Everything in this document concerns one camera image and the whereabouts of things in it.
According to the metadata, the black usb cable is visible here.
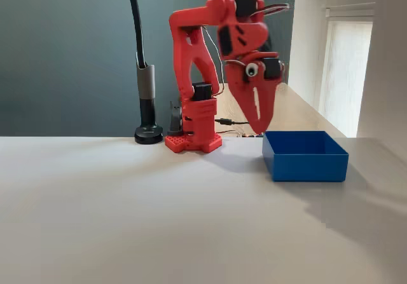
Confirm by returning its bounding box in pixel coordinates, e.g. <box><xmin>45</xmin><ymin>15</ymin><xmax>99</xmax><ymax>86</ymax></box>
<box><xmin>214</xmin><ymin>118</ymin><xmax>255</xmax><ymax>135</ymax></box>

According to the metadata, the light wooden desk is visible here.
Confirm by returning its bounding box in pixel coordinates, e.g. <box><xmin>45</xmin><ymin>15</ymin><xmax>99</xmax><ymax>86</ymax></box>
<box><xmin>217</xmin><ymin>82</ymin><xmax>347</xmax><ymax>139</ymax></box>

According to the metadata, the thin servo wire loop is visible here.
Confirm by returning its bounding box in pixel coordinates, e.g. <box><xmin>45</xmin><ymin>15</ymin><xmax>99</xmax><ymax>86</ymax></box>
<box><xmin>202</xmin><ymin>25</ymin><xmax>225</xmax><ymax>96</ymax></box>

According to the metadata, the blue plastic bin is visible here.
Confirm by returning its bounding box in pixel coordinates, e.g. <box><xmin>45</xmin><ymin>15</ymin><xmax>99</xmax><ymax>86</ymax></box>
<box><xmin>262</xmin><ymin>130</ymin><xmax>350</xmax><ymax>182</ymax></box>

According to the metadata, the black camera stand with base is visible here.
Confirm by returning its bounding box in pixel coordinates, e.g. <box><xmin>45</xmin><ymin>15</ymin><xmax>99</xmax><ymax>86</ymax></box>
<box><xmin>126</xmin><ymin>0</ymin><xmax>165</xmax><ymax>145</ymax></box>

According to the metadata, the window with white frame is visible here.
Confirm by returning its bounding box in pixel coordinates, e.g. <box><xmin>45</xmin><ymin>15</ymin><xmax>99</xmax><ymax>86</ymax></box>
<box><xmin>317</xmin><ymin>7</ymin><xmax>373</xmax><ymax>139</ymax></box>

